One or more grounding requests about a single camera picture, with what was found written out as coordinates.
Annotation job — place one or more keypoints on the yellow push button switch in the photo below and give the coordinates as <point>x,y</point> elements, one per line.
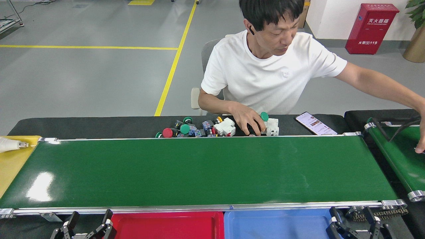
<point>219,119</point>

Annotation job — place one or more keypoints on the person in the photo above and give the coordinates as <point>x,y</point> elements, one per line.
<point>265,76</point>

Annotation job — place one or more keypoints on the smartphone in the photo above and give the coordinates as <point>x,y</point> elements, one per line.
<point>315,123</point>

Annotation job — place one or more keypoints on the person's right hand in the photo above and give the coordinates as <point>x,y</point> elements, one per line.
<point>244,114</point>

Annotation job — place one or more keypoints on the potted plant gold pot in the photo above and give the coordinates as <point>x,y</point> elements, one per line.
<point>416,46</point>

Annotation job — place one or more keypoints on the metal cart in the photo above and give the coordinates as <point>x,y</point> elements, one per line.
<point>8,24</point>

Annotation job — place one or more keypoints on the red plastic tray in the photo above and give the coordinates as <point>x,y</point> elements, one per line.
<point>166,227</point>

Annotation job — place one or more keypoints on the person's left hand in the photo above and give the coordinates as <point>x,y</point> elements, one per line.
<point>422,142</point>

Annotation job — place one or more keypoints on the long green conveyor belt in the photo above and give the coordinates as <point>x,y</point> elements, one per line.
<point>199,172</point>

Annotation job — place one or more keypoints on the black earbud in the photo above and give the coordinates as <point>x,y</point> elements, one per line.
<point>251,30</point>

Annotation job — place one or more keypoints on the yellow plastic tray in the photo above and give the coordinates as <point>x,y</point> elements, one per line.
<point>13,166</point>

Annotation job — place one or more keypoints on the person's right forearm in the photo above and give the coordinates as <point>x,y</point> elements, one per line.
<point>215,106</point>

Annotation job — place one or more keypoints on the short green conveyor belt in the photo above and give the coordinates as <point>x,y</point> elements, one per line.
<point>405,156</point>

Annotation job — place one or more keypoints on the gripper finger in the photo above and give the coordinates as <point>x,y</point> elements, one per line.
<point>376,225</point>
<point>335,230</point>
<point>66,230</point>
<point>106,230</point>

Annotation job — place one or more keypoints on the red fire extinguisher box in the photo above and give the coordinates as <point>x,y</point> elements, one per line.
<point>372,30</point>

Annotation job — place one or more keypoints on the blue plastic tray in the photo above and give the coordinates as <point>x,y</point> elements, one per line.
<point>275,225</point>

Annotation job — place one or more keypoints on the white light bulb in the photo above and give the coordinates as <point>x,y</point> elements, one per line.
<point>8,144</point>

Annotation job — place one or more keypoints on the person's left forearm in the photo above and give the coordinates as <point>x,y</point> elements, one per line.
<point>395,91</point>

